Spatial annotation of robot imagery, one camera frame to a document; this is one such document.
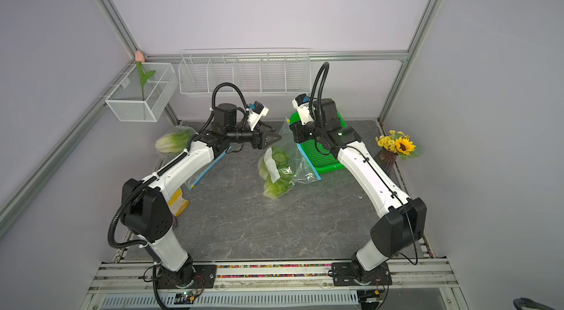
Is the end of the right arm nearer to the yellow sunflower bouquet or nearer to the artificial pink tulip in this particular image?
the yellow sunflower bouquet

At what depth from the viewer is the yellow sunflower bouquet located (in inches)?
31.5

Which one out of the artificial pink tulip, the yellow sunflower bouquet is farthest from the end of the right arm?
the artificial pink tulip
